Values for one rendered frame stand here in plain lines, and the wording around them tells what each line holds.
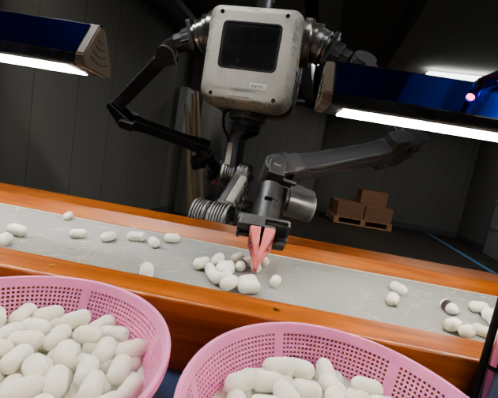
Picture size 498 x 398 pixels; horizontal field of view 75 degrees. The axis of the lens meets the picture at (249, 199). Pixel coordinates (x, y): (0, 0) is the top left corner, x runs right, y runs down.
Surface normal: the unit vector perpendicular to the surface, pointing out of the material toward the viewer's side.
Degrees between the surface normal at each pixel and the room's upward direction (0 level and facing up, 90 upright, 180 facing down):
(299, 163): 48
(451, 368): 90
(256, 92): 90
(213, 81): 90
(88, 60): 90
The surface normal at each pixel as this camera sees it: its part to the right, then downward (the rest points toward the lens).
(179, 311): -0.07, 0.11
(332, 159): 0.24, -0.54
